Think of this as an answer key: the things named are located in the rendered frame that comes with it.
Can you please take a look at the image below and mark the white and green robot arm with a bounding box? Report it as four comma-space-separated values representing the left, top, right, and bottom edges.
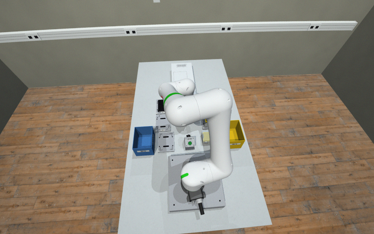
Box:
158, 78, 233, 215

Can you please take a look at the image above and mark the blue bin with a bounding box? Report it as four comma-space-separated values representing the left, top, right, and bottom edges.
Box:
132, 126, 155, 156

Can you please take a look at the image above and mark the yellow waste bin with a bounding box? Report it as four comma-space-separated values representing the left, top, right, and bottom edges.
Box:
230, 120, 245, 149

